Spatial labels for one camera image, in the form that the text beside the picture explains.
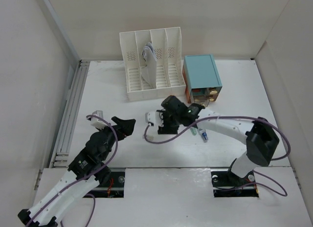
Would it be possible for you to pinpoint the teal orange drawer box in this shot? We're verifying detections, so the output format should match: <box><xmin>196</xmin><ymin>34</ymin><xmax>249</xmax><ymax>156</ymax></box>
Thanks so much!
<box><xmin>182</xmin><ymin>54</ymin><xmax>223</xmax><ymax>107</ymax></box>

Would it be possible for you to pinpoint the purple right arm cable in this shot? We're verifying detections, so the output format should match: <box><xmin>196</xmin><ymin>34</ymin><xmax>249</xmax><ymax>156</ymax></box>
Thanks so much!
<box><xmin>142</xmin><ymin>115</ymin><xmax>291</xmax><ymax>197</ymax></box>

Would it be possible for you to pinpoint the green transparent tube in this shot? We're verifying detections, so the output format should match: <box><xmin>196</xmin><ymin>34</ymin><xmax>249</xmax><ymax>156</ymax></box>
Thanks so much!
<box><xmin>190</xmin><ymin>127</ymin><xmax>198</xmax><ymax>136</ymax></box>

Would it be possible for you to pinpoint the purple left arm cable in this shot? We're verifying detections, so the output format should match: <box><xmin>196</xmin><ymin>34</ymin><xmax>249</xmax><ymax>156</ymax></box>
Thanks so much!
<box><xmin>25</xmin><ymin>115</ymin><xmax>120</xmax><ymax>227</ymax></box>

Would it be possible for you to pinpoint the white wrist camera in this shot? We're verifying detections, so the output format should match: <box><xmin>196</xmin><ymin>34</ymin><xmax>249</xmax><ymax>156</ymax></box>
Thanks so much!
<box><xmin>87</xmin><ymin>110</ymin><xmax>106</xmax><ymax>130</ymax></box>
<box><xmin>145</xmin><ymin>111</ymin><xmax>164</xmax><ymax>127</ymax></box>

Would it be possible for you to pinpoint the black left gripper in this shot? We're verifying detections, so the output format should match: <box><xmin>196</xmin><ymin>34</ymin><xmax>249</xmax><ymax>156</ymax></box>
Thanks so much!
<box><xmin>96</xmin><ymin>116</ymin><xmax>135</xmax><ymax>160</ymax></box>

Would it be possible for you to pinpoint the white spiral bound manual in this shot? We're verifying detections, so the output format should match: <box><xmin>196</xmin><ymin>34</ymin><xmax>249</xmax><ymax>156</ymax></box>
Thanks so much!
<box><xmin>141</xmin><ymin>42</ymin><xmax>157</xmax><ymax>89</ymax></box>

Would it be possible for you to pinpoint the aluminium frame rail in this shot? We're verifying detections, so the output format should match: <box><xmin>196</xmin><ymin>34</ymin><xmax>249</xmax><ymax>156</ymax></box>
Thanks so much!
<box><xmin>47</xmin><ymin>60</ymin><xmax>90</xmax><ymax>168</ymax></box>

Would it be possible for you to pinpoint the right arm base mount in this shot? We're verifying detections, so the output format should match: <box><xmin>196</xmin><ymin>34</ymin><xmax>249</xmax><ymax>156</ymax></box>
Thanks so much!
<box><xmin>211</xmin><ymin>169</ymin><xmax>259</xmax><ymax>198</ymax></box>

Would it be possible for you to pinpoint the white plastic file organizer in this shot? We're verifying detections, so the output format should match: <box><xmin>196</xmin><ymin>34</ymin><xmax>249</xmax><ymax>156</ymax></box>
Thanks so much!
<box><xmin>120</xmin><ymin>27</ymin><xmax>186</xmax><ymax>101</ymax></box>

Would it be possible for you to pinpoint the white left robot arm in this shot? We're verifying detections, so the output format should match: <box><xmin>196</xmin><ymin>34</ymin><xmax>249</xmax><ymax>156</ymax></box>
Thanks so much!
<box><xmin>18</xmin><ymin>114</ymin><xmax>136</xmax><ymax>227</ymax></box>

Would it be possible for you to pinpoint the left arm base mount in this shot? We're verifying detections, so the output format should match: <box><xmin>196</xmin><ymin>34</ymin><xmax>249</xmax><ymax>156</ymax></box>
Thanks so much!
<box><xmin>88</xmin><ymin>168</ymin><xmax>126</xmax><ymax>198</ymax></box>

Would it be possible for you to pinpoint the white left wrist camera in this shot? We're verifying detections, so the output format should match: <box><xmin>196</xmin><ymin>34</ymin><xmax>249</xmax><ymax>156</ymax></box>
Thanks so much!
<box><xmin>87</xmin><ymin>110</ymin><xmax>106</xmax><ymax>130</ymax></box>

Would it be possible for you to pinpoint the clear blue glue bottle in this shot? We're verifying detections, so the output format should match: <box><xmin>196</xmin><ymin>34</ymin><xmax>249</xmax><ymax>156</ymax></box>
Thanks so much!
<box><xmin>199</xmin><ymin>128</ymin><xmax>208</xmax><ymax>142</ymax></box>

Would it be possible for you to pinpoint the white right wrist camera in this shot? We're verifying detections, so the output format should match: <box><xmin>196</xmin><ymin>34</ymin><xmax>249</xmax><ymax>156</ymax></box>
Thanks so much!
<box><xmin>145</xmin><ymin>111</ymin><xmax>164</xmax><ymax>127</ymax></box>

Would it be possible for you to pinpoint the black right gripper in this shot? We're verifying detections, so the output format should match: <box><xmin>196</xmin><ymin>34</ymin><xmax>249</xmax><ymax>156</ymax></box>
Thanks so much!
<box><xmin>158</xmin><ymin>109</ymin><xmax>181</xmax><ymax>134</ymax></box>

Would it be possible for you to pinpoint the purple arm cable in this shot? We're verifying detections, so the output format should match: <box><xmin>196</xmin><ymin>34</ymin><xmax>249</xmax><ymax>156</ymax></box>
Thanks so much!
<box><xmin>142</xmin><ymin>115</ymin><xmax>291</xmax><ymax>197</ymax></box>
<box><xmin>25</xmin><ymin>115</ymin><xmax>120</xmax><ymax>227</ymax></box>

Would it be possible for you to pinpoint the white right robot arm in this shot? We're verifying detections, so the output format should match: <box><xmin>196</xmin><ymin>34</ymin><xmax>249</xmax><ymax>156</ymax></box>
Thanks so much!
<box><xmin>160</xmin><ymin>95</ymin><xmax>279</xmax><ymax>185</ymax></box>

